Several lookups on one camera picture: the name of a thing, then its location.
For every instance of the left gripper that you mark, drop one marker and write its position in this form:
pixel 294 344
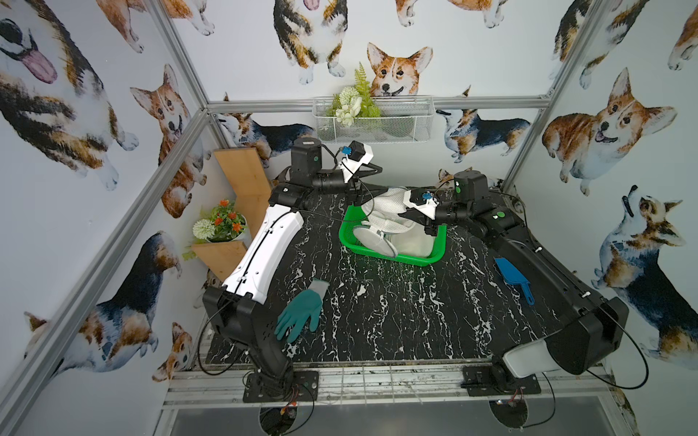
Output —
pixel 359 173

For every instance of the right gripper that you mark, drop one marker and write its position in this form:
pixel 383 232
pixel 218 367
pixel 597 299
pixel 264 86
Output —
pixel 417 213

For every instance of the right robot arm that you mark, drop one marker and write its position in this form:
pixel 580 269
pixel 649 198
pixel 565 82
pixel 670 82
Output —
pixel 593 326

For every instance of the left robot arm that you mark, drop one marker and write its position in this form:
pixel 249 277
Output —
pixel 236 310

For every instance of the white artificial flowers with fern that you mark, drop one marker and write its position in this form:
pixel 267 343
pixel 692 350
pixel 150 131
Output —
pixel 354 102

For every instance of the blue dustpan scoop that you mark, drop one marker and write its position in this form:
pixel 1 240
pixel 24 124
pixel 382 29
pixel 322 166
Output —
pixel 514 277

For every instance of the wooden shelf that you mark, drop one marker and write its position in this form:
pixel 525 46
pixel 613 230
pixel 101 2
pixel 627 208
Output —
pixel 244 171

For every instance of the green work glove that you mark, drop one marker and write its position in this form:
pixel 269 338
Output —
pixel 305 308

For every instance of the potted orange flowers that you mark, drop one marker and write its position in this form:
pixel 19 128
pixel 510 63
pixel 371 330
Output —
pixel 222 224

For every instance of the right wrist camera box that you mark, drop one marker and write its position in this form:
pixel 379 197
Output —
pixel 422 200

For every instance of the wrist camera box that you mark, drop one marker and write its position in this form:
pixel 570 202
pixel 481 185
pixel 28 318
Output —
pixel 422 200
pixel 356 155

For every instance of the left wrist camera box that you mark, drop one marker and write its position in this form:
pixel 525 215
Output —
pixel 356 155

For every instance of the white wire wall basket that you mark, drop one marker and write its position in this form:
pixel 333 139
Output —
pixel 401 120

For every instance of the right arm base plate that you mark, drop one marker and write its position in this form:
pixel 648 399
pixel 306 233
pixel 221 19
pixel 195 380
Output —
pixel 488 380

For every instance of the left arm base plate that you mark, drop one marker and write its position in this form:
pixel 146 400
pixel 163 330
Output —
pixel 294 386

